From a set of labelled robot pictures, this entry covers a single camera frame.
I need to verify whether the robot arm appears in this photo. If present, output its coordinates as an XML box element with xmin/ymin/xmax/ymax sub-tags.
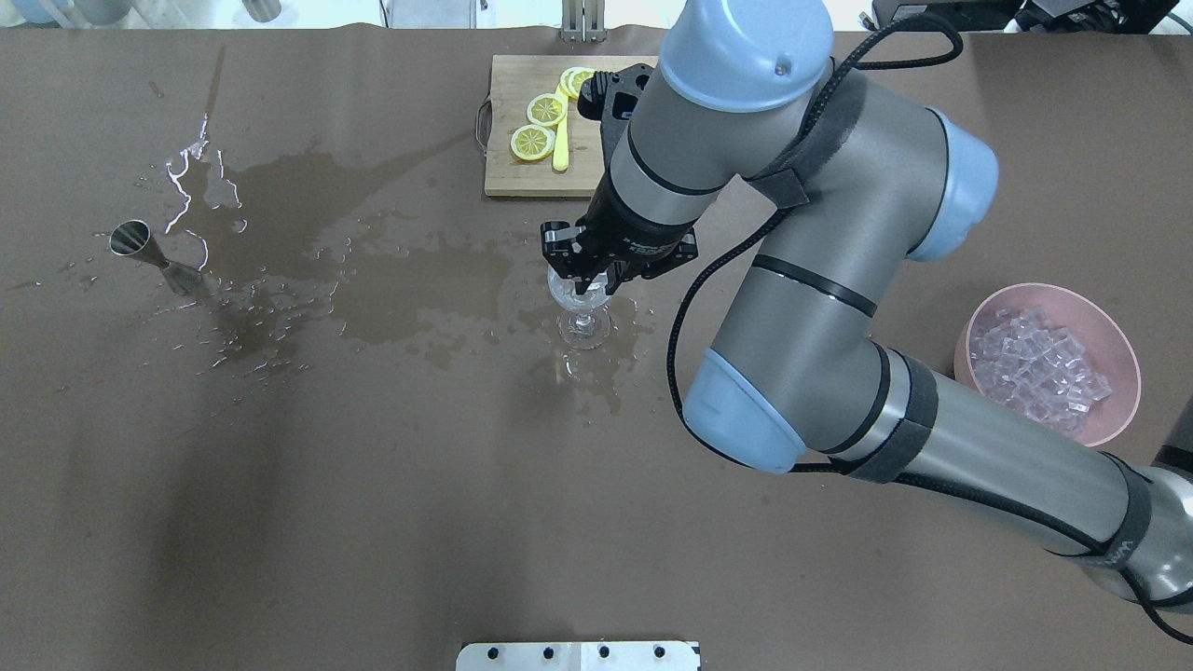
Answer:
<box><xmin>542</xmin><ymin>1</ymin><xmax>1189</xmax><ymax>618</ymax></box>

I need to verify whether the steel jigger cup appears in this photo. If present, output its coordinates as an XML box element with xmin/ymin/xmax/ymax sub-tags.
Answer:
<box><xmin>109</xmin><ymin>220</ymin><xmax>204</xmax><ymax>294</ymax></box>

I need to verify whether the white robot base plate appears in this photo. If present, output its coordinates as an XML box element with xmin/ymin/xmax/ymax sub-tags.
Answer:
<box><xmin>455</xmin><ymin>640</ymin><xmax>704</xmax><ymax>670</ymax></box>

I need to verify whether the lemon slice lower left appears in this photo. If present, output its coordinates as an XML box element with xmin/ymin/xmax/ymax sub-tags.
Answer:
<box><xmin>509</xmin><ymin>124</ymin><xmax>555</xmax><ymax>162</ymax></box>

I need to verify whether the clear wine glass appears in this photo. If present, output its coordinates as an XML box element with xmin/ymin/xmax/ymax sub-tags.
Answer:
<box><xmin>548</xmin><ymin>267</ymin><xmax>612</xmax><ymax>349</ymax></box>

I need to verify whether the yellow plastic knife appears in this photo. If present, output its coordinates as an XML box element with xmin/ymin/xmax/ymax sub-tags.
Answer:
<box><xmin>551</xmin><ymin>85</ymin><xmax>570</xmax><ymax>173</ymax></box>

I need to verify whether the pink bowl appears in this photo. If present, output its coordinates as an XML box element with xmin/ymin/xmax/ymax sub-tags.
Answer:
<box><xmin>952</xmin><ymin>283</ymin><xmax>1142</xmax><ymax>447</ymax></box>

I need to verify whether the aluminium frame post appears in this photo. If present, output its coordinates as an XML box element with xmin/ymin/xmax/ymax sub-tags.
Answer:
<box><xmin>560</xmin><ymin>0</ymin><xmax>608</xmax><ymax>43</ymax></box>

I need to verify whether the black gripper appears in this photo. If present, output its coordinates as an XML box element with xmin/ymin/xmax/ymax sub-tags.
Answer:
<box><xmin>540</xmin><ymin>174</ymin><xmax>699</xmax><ymax>294</ymax></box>

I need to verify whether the lemon slice middle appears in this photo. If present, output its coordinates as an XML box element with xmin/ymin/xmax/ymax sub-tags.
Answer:
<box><xmin>526</xmin><ymin>92</ymin><xmax>569</xmax><ymax>129</ymax></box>

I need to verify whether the clear ice cubes pile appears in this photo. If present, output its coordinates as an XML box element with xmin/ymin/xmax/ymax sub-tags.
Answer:
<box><xmin>963</xmin><ymin>306</ymin><xmax>1115</xmax><ymax>438</ymax></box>

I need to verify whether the wooden cutting board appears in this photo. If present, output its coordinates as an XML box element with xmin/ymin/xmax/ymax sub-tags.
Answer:
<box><xmin>483</xmin><ymin>55</ymin><xmax>657</xmax><ymax>199</ymax></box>

